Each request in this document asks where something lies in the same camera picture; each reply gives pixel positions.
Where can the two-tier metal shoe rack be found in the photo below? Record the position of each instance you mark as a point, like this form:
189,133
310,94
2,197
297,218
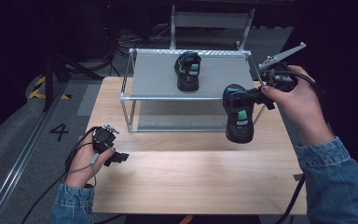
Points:
155,77

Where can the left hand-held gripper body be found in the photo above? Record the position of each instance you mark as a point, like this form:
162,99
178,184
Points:
104,139

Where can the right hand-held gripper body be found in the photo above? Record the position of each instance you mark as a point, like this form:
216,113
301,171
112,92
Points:
281,74

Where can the person's right hand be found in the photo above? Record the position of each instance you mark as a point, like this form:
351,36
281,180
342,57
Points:
298,102

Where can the black tripod stand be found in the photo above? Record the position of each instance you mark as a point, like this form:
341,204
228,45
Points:
59,71

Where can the grey tape piece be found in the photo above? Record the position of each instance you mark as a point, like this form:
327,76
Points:
298,177

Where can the grey metal frame stand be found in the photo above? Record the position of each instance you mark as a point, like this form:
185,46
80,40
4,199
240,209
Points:
211,20

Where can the metal floor rail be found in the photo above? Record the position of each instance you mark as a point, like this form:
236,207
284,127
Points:
18,161

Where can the person's left hand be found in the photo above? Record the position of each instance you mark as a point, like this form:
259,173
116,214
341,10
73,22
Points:
82,168

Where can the yellow black floor tape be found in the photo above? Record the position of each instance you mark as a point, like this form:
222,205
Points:
38,90

